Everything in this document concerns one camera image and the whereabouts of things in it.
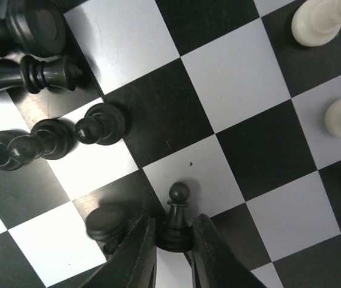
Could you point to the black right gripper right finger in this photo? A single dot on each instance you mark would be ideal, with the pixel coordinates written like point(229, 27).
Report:
point(213, 262)

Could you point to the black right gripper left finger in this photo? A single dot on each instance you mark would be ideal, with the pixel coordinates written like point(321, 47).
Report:
point(134, 262)

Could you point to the black and white chessboard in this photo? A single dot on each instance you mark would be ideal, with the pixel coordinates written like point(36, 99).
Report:
point(217, 94)

